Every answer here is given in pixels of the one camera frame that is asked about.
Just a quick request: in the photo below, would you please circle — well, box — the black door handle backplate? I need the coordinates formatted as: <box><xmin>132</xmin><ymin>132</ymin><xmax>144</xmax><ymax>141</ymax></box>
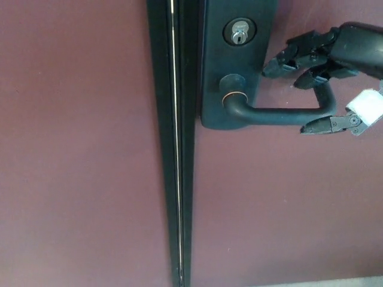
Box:
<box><xmin>200</xmin><ymin>0</ymin><xmax>279</xmax><ymax>131</ymax></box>

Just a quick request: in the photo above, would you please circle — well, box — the silver lock cylinder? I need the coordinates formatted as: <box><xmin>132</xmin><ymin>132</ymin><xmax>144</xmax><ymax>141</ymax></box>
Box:
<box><xmin>222</xmin><ymin>18</ymin><xmax>257</xmax><ymax>47</ymax></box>

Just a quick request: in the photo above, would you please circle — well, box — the black door edge strip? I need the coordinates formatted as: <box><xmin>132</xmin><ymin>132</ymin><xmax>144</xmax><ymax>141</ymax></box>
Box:
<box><xmin>145</xmin><ymin>0</ymin><xmax>182</xmax><ymax>287</ymax></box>
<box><xmin>173</xmin><ymin>0</ymin><xmax>208</xmax><ymax>287</ymax></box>

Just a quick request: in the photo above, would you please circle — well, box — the maroon door leaf without handle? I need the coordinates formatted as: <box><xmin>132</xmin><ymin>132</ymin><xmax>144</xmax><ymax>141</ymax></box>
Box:
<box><xmin>0</xmin><ymin>0</ymin><xmax>170</xmax><ymax>287</ymax></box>

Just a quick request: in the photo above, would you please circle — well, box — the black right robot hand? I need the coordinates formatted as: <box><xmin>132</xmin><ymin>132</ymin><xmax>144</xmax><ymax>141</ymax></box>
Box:
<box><xmin>262</xmin><ymin>22</ymin><xmax>383</xmax><ymax>138</ymax></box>

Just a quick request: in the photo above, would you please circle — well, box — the black lever door handle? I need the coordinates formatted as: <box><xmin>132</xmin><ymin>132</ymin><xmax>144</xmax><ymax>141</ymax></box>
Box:
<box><xmin>218</xmin><ymin>74</ymin><xmax>338</xmax><ymax>127</ymax></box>

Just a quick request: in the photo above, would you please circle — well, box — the maroon door leaf with handle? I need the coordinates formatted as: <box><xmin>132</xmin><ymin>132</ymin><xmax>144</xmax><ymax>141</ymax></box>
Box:
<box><xmin>188</xmin><ymin>0</ymin><xmax>383</xmax><ymax>287</ymax></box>

